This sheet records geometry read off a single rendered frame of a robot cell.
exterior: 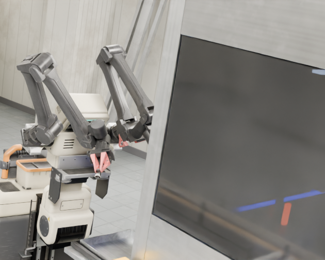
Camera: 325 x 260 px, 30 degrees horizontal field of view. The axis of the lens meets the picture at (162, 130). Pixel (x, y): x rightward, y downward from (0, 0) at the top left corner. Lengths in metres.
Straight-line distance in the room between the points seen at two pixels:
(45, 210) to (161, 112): 1.22
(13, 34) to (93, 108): 5.62
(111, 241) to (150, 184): 0.63
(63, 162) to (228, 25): 1.35
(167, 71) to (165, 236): 0.52
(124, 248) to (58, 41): 4.55
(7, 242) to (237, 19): 1.92
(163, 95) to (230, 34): 0.33
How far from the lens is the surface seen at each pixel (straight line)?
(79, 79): 6.81
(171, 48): 1.89
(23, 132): 2.79
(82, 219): 2.99
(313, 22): 1.57
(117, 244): 2.54
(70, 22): 6.67
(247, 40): 1.69
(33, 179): 3.19
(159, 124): 1.93
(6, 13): 8.49
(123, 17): 6.93
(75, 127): 2.53
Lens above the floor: 1.95
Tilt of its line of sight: 14 degrees down
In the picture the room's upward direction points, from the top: 9 degrees clockwise
